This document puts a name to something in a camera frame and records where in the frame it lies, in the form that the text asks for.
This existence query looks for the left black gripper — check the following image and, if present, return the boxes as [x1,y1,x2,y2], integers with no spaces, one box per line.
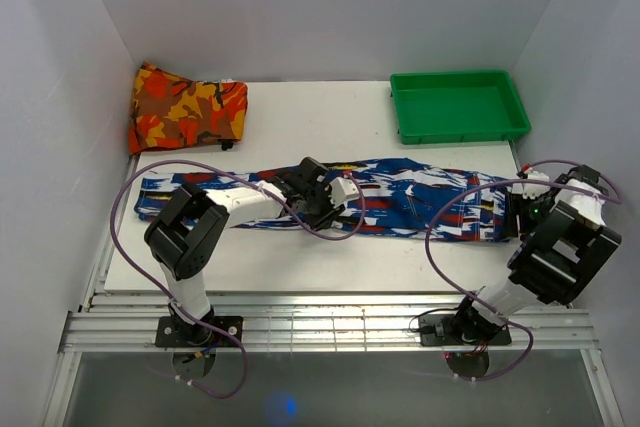
[299,182,344,232]

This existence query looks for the blue white patterned trousers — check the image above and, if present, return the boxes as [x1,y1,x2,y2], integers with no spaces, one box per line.
[134,158,508,242]

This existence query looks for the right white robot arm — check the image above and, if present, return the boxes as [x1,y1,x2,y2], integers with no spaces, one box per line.
[448,164,621,344]

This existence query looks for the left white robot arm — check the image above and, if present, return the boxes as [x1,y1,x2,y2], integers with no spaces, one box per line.
[144,157,360,347]

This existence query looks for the orange camouflage folded trousers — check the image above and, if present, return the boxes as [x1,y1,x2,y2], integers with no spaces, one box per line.
[128,62,248,155]

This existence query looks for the green plastic tray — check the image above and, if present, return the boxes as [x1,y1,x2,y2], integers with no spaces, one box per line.
[390,70,531,145]

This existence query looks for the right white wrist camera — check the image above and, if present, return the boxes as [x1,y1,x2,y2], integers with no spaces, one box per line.
[512,165,550,200]

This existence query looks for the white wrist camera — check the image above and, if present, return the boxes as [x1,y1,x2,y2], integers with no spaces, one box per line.
[512,165,550,200]
[329,176,361,207]

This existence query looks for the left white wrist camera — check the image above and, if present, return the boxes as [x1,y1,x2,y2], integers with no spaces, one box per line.
[329,176,361,207]

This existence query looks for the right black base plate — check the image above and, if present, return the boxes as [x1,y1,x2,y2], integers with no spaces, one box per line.
[418,314,512,347]

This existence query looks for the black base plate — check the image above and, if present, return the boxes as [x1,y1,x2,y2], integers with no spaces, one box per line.
[418,314,512,347]
[154,316,243,350]

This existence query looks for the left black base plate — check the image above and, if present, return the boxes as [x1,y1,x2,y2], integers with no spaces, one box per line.
[154,316,243,350]

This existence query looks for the aluminium rail frame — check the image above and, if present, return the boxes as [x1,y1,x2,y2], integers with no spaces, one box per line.
[42,241,626,427]

